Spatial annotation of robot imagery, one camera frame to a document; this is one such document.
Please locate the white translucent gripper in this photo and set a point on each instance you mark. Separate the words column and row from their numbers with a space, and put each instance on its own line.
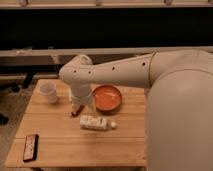
column 85, row 101

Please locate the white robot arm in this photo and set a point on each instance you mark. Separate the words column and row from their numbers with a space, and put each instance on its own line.
column 179, row 108

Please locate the white rectangular block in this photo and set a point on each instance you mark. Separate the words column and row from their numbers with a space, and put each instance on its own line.
column 69, row 95

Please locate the red brown sausage toy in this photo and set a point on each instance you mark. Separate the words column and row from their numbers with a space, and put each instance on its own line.
column 76, row 110

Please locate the orange bowl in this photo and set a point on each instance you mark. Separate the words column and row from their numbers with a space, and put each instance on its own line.
column 107, row 98

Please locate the translucent plastic cup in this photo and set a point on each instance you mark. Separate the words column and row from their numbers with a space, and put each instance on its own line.
column 48, row 91

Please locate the white plastic bottle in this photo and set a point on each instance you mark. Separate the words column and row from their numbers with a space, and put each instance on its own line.
column 96, row 123

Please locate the wooden table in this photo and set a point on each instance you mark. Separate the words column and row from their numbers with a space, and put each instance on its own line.
column 62, row 143

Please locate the black red remote control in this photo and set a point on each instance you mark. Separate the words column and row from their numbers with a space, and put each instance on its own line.
column 30, row 148

